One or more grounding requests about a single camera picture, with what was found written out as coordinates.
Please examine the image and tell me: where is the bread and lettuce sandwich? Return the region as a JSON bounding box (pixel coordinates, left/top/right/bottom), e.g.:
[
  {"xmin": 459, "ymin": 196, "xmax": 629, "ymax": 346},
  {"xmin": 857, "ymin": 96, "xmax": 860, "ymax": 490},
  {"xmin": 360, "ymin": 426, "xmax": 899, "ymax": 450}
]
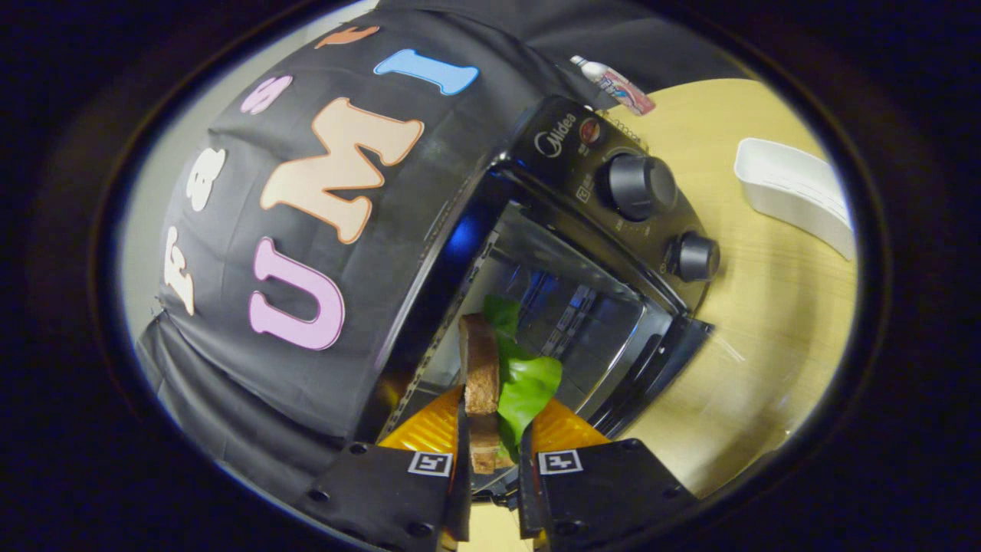
[{"xmin": 458, "ymin": 295, "xmax": 564, "ymax": 475}]

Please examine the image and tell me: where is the white rectangular plastic tray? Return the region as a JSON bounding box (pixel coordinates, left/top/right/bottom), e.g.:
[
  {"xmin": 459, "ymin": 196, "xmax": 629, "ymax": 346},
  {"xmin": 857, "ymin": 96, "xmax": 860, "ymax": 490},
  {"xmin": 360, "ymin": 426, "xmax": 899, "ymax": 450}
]
[{"xmin": 734, "ymin": 138, "xmax": 857, "ymax": 261}]

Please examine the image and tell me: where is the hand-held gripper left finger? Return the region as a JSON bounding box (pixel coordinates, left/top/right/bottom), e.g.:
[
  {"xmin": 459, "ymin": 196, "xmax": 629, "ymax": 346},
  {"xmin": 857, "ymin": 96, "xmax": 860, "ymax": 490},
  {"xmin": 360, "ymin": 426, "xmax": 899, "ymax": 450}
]
[{"xmin": 295, "ymin": 387, "xmax": 472, "ymax": 552}]

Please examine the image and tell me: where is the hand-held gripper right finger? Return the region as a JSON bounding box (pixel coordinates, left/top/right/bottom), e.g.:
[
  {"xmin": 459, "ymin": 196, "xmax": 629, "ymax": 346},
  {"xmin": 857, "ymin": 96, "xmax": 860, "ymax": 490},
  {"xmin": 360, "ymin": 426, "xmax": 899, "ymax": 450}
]
[{"xmin": 517, "ymin": 399, "xmax": 698, "ymax": 552}]

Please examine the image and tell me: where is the pink and white spray bottle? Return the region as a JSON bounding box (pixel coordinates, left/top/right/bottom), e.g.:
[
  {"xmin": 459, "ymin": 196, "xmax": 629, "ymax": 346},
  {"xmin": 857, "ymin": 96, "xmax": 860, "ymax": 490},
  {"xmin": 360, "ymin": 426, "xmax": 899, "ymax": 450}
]
[{"xmin": 569, "ymin": 55, "xmax": 657, "ymax": 117}]

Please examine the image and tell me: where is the black backdrop cloth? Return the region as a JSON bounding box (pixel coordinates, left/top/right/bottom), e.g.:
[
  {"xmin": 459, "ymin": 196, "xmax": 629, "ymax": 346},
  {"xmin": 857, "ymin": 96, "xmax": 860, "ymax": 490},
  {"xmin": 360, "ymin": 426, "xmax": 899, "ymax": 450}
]
[{"xmin": 134, "ymin": 0, "xmax": 756, "ymax": 491}]

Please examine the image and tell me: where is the black toaster oven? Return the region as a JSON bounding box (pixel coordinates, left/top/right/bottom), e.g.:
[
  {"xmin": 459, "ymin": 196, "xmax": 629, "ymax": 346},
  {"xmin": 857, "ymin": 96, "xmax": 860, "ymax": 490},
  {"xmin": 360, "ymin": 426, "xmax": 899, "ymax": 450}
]
[{"xmin": 356, "ymin": 96, "xmax": 721, "ymax": 495}]

